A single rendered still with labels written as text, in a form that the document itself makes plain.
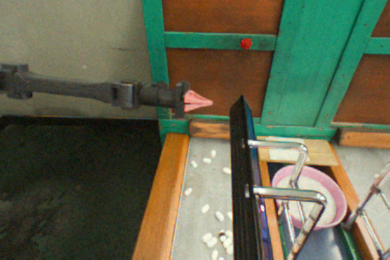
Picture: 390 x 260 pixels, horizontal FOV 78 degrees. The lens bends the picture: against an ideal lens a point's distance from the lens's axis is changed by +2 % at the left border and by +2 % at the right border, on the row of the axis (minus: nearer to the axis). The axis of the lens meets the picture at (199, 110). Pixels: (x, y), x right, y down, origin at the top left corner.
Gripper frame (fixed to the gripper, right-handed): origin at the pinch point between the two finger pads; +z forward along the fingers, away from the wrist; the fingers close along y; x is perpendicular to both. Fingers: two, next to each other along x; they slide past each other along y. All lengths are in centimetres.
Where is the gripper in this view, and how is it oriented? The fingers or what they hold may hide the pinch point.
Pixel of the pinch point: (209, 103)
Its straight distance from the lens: 67.5
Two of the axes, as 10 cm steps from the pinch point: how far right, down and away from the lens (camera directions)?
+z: 9.9, 1.2, -1.3
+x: -1.6, 3.0, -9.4
